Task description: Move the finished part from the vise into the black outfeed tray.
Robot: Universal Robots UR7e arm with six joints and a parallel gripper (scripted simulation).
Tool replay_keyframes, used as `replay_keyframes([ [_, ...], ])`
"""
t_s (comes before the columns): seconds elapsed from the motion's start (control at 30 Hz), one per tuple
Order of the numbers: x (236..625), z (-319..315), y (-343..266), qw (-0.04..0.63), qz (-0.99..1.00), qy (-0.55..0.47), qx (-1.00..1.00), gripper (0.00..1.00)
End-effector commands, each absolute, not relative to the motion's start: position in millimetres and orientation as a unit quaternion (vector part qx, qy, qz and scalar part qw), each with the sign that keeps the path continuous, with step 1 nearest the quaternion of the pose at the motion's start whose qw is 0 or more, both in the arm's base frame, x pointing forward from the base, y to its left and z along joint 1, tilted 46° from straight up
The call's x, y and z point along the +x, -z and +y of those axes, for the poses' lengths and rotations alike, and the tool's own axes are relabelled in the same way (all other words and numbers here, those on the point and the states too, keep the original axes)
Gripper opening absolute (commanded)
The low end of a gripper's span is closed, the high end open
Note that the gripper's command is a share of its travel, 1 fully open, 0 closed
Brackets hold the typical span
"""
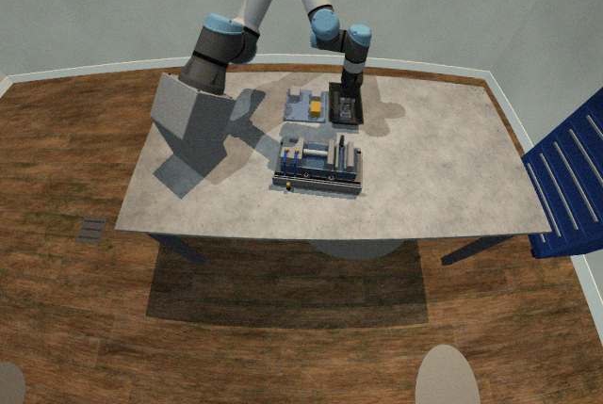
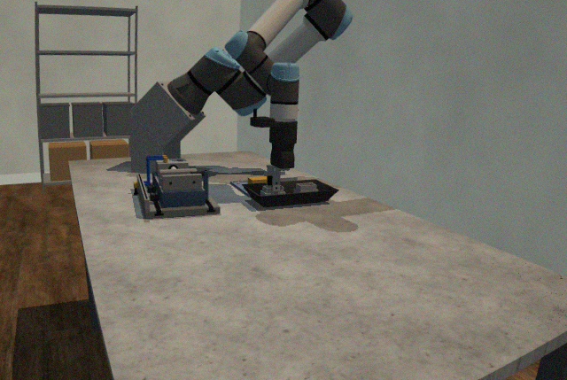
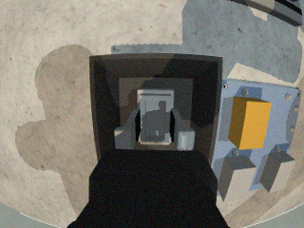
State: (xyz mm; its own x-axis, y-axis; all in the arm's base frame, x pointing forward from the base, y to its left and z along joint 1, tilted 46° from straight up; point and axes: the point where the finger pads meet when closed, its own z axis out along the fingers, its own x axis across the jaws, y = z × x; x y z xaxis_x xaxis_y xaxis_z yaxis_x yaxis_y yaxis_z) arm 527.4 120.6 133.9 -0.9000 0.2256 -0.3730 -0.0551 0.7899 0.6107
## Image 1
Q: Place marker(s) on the yellow-orange block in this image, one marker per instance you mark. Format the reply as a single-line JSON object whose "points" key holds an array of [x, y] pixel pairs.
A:
{"points": [[315, 109]]}

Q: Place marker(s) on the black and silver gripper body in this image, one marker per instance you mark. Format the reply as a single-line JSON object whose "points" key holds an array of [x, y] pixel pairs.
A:
{"points": [[350, 84]]}

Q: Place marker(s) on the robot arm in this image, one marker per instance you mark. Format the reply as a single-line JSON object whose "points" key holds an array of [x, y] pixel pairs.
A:
{"points": [[222, 38]]}

